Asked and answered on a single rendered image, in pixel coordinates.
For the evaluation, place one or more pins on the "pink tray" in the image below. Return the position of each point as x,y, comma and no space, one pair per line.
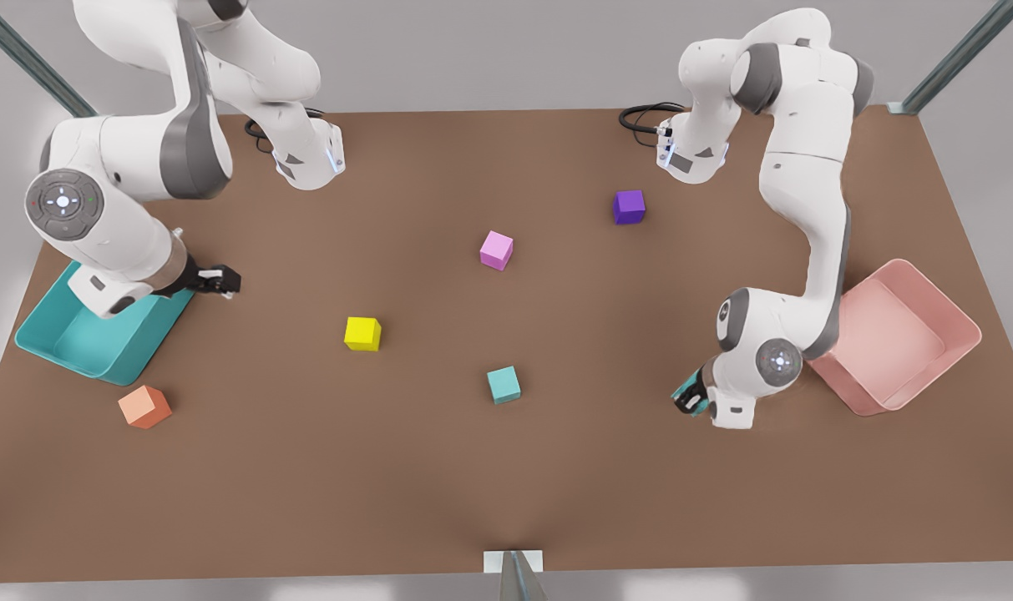
899,342

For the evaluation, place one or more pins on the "yellow cube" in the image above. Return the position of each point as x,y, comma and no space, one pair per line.
362,334

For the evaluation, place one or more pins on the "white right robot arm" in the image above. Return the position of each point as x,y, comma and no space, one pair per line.
130,154

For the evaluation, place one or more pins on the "silver frame post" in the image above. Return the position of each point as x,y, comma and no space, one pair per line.
30,57
961,54
516,576

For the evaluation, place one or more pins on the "teal cube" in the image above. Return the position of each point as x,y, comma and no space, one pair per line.
687,386
503,385

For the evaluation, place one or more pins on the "teal tray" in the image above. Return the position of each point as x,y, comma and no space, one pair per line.
97,342

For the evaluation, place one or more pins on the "pink cube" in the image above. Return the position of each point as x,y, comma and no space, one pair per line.
496,250

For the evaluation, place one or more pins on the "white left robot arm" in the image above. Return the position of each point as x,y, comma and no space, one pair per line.
807,167

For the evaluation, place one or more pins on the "purple cube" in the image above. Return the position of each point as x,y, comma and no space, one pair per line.
629,208

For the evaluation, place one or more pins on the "orange cube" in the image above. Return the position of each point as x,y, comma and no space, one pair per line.
144,407

